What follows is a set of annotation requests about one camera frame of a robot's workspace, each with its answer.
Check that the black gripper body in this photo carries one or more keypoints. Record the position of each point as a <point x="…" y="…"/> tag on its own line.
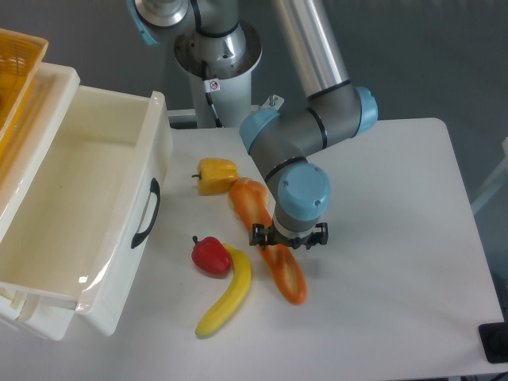
<point x="291" y="239"/>

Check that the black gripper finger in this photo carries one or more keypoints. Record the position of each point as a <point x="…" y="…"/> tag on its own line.
<point x="261" y="236"/>
<point x="318" y="236"/>

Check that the long orange baguette bread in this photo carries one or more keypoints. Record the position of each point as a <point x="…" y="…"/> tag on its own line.
<point x="285" y="272"/>

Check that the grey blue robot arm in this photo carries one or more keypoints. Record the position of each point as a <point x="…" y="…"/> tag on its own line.
<point x="280" y="146"/>

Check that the yellow banana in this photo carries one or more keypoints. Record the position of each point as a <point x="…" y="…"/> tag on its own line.
<point x="226" y="306"/>

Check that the red bell pepper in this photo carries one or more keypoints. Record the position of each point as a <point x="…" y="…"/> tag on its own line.
<point x="210" y="256"/>

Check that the yellow bell pepper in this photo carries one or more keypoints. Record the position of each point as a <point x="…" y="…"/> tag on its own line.
<point x="215" y="176"/>

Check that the white plastic drawer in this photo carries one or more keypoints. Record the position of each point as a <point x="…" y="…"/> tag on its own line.
<point x="86" y="201"/>

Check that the black device at edge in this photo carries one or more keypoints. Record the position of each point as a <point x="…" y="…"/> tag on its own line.
<point x="494" y="341"/>

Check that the white drawer cabinet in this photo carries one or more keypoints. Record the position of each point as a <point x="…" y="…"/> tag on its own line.
<point x="52" y="89"/>

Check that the yellow plastic basket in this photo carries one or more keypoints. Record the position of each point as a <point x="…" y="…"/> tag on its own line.
<point x="21" y="55"/>

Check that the black drawer handle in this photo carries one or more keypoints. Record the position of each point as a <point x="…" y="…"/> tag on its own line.
<point x="149" y="215"/>

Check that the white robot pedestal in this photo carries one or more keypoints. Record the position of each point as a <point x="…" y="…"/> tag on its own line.
<point x="220" y="74"/>

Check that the white frame at right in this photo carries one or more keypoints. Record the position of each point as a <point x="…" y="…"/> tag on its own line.
<point x="492" y="184"/>

